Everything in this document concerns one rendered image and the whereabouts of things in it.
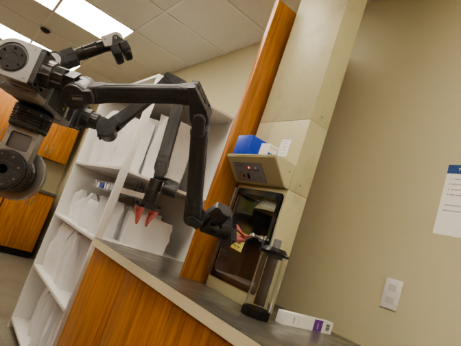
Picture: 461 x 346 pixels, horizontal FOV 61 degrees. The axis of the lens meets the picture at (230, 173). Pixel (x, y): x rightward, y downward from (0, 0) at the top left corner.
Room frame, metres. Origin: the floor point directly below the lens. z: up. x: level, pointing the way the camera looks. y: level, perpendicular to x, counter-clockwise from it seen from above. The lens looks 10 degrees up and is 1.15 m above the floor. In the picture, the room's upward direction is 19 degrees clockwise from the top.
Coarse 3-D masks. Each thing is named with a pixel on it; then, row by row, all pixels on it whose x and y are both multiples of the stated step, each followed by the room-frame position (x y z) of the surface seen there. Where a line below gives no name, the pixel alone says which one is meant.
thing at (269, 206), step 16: (240, 192) 1.70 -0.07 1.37; (256, 192) 1.61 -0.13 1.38; (272, 192) 1.53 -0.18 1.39; (240, 208) 1.67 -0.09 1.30; (256, 208) 1.59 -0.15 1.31; (272, 208) 1.51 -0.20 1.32; (240, 224) 1.64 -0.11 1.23; (256, 224) 1.56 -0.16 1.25; (272, 224) 1.48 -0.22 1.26; (256, 240) 1.54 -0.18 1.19; (224, 256) 1.67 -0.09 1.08; (240, 256) 1.59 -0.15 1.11; (256, 256) 1.51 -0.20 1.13; (224, 272) 1.64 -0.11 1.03; (240, 272) 1.56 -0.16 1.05; (240, 288) 1.54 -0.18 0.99
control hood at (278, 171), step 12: (228, 156) 1.67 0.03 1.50; (240, 156) 1.60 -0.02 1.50; (252, 156) 1.53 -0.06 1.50; (264, 156) 1.47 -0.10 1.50; (276, 156) 1.42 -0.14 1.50; (264, 168) 1.51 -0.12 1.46; (276, 168) 1.44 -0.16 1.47; (288, 168) 1.46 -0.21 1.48; (240, 180) 1.69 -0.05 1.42; (276, 180) 1.48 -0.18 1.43; (288, 180) 1.47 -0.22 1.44
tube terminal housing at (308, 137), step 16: (272, 128) 1.66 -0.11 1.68; (288, 128) 1.57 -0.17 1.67; (304, 128) 1.50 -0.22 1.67; (320, 128) 1.52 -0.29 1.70; (272, 144) 1.63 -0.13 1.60; (304, 144) 1.48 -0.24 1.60; (320, 144) 1.53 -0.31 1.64; (288, 160) 1.52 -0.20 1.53; (304, 160) 1.50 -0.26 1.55; (304, 176) 1.51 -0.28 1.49; (288, 192) 1.48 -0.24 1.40; (304, 192) 1.53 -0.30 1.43; (288, 208) 1.50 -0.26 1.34; (288, 224) 1.51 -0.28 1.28; (272, 240) 1.48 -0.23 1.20; (288, 240) 1.52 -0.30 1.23; (288, 256) 1.54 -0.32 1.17; (224, 288) 1.63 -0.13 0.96
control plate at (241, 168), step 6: (234, 162) 1.66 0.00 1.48; (240, 168) 1.64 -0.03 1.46; (246, 168) 1.60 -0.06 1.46; (252, 168) 1.57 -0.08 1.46; (258, 168) 1.54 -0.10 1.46; (246, 174) 1.63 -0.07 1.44; (252, 174) 1.59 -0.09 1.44; (258, 174) 1.56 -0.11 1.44; (246, 180) 1.65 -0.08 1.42; (252, 180) 1.61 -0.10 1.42; (258, 180) 1.58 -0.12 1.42; (264, 180) 1.54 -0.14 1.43
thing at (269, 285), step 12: (264, 252) 1.33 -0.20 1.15; (264, 264) 1.33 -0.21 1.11; (276, 264) 1.32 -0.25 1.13; (264, 276) 1.32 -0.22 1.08; (276, 276) 1.33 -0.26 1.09; (252, 288) 1.34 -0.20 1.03; (264, 288) 1.32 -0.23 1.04; (276, 288) 1.34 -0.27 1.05; (252, 300) 1.33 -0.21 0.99; (264, 300) 1.32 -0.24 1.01
